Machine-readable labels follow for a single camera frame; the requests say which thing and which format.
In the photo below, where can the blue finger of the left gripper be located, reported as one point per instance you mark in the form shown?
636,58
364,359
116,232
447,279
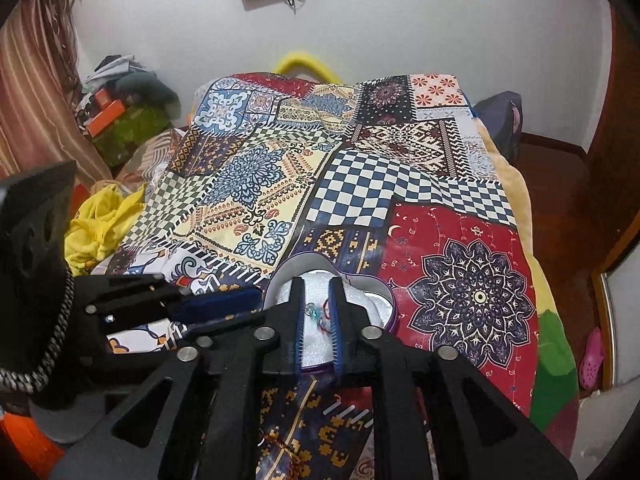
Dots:
202,308

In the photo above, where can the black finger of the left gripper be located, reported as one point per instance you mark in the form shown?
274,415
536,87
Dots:
236,330

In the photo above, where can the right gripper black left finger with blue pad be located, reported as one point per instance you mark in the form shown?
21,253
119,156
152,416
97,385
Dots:
217,430

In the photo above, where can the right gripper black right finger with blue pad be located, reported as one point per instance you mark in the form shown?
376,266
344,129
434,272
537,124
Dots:
365,355

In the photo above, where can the purple heart-shaped tin box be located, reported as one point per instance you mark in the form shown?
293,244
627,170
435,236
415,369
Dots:
316,272

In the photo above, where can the yellow cloth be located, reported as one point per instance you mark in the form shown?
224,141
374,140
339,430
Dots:
100,225

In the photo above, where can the green bag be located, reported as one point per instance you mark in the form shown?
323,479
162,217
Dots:
117,142

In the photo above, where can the pink croc shoe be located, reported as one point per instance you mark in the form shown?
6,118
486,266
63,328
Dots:
592,360

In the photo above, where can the colourful patchwork bedspread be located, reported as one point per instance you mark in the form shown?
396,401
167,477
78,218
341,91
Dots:
394,178

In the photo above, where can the orange box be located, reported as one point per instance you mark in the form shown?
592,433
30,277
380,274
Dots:
105,117

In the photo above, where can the striped brown curtain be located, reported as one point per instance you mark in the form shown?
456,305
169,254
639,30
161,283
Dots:
40,88

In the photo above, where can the grey cloth pile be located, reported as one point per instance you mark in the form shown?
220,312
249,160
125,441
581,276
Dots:
126,79

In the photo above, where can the dark purple pillow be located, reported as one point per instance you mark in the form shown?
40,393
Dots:
502,115

